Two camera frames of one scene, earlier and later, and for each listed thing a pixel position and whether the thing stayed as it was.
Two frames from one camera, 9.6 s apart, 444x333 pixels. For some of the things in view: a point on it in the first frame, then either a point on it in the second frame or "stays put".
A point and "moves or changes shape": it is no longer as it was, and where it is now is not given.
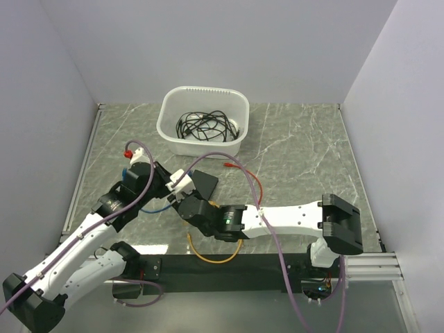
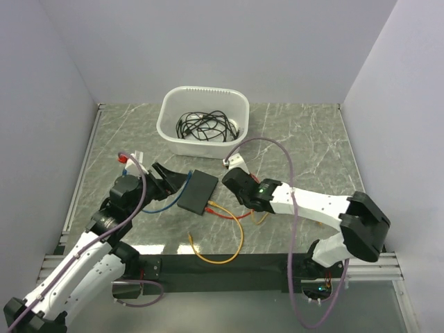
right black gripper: (173, 200) -> (239, 198)
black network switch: (205, 183) stays put
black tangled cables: (207, 126) stays put
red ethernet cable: (234, 165) moves or changes shape
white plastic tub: (196, 120) stays put
